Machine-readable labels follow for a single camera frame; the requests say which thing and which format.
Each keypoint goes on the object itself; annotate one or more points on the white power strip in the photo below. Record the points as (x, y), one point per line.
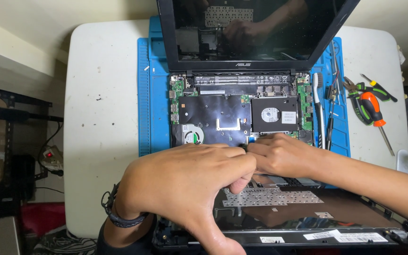
(52, 159)

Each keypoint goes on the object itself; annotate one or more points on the person's right hand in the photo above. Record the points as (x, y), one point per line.
(285, 157)

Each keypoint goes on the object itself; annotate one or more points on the black metal rack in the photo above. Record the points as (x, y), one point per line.
(9, 141)

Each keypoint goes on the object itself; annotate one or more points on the person's left hand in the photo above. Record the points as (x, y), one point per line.
(175, 180)

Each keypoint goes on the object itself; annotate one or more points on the patterned cloth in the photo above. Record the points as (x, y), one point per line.
(66, 244)

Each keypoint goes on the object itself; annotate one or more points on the black laptop hard drive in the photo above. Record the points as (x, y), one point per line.
(274, 115)

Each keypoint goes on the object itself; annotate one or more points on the black laptop keyboard cover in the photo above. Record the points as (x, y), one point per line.
(296, 212)

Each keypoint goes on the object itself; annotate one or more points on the black opened laptop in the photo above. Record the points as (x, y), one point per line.
(239, 63)

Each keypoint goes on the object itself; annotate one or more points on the black laptop battery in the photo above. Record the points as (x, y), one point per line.
(241, 80)

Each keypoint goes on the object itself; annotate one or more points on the laptop cooling fan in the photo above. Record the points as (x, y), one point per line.
(193, 136)

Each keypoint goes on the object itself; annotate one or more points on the yellow black green screwdriver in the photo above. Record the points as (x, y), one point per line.
(379, 89)

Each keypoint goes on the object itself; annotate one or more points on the silver tweezers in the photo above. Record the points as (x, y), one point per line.
(338, 67)

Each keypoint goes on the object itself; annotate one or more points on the person's right fingers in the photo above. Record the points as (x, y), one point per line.
(262, 145)

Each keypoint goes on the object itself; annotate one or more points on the red bag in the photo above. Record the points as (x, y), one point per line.
(43, 218)

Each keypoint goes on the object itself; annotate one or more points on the blue repair mat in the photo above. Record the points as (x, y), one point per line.
(152, 99)

